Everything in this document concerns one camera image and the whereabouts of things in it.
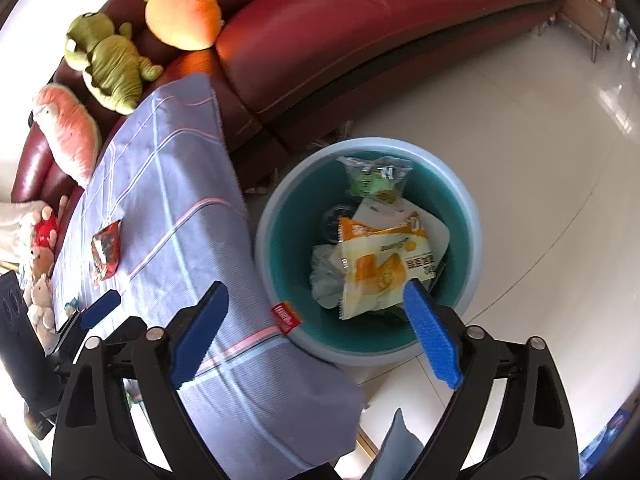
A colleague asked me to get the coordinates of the brown bear plush toy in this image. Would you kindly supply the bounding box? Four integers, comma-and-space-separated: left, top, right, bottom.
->
27, 245, 56, 281

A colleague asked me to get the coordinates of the beige bunny plush toy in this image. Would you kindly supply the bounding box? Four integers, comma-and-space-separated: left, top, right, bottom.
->
22, 275, 56, 311

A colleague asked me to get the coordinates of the orange snack packet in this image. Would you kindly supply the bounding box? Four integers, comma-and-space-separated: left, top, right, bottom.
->
337, 217, 436, 321

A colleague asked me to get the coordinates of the white paper packet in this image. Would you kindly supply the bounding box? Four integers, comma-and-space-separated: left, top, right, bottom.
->
352, 197, 451, 266

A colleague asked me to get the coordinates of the orange carrot plush toy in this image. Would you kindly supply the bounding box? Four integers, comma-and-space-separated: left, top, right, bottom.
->
138, 0, 223, 51

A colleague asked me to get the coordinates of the green dinosaur plush toy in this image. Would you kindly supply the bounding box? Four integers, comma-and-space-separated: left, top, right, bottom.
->
65, 11, 164, 115

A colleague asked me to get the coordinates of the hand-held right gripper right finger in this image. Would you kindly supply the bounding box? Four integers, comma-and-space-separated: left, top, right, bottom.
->
402, 280, 581, 480

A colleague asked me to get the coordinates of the small red wrapper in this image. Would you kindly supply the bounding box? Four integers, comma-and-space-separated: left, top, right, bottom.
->
271, 301, 303, 333

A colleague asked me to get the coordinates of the red leather sofa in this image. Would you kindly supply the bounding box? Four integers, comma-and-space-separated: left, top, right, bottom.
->
10, 0, 571, 201

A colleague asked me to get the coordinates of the light blue trash bin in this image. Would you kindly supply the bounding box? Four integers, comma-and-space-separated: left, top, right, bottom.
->
255, 136, 483, 366

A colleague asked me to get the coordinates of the plush toy in red shirt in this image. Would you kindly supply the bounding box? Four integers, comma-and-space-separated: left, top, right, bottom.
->
32, 195, 68, 251

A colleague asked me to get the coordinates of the clear packet with green label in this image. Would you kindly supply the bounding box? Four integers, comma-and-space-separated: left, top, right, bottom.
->
336, 156, 414, 206

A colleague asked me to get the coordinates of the black round lid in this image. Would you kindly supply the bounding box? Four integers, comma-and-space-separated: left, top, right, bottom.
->
322, 204, 358, 243

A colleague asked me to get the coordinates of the red snack wrapper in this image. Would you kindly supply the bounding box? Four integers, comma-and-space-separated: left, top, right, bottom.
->
91, 220, 123, 288

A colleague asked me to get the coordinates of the grey-blue cloth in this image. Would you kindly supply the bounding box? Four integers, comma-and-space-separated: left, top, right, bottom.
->
362, 407, 426, 480

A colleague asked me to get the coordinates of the pink plush toy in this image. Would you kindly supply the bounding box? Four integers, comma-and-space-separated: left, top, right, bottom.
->
31, 84, 103, 188

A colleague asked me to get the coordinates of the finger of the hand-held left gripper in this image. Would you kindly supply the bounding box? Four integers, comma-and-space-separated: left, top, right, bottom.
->
45, 290, 122, 361

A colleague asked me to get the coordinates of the clear plastic bag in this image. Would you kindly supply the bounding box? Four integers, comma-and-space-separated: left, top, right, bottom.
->
310, 245, 351, 311

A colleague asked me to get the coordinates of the white blanket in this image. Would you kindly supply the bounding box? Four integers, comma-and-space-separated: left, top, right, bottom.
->
0, 200, 48, 271

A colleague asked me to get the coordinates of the low wooden cabinet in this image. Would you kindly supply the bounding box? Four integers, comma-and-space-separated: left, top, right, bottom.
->
552, 0, 616, 63

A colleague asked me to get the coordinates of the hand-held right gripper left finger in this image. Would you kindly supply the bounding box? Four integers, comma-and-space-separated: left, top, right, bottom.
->
50, 280, 230, 480

